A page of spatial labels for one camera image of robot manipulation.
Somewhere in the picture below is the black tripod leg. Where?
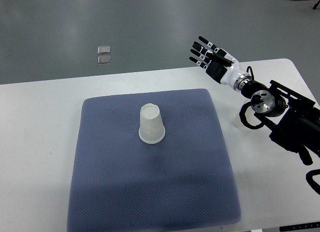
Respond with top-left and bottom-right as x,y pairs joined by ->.
312,0 -> 320,10

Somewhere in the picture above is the metal floor plate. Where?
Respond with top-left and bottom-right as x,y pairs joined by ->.
97,55 -> 111,65
97,45 -> 111,54

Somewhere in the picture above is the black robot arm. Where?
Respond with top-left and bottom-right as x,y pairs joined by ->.
190,37 -> 320,165

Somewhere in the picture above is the black table edge strip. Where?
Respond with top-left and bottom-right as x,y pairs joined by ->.
279,222 -> 320,231

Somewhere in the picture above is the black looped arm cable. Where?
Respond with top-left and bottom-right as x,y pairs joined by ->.
238,101 -> 266,130

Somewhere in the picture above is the blue mesh cushion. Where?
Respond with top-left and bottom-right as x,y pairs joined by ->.
67,89 -> 241,231

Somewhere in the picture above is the white paper cup on cushion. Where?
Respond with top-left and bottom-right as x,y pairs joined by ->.
138,103 -> 166,144

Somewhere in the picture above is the white paper cup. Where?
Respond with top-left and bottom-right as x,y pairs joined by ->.
138,103 -> 166,144
233,110 -> 260,131

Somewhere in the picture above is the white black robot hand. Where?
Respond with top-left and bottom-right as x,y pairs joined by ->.
189,36 -> 244,85

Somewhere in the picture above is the lower metal floor plate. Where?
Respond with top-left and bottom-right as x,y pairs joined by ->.
97,55 -> 111,65

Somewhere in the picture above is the upper metal floor plate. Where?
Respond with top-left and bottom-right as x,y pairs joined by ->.
97,45 -> 111,54

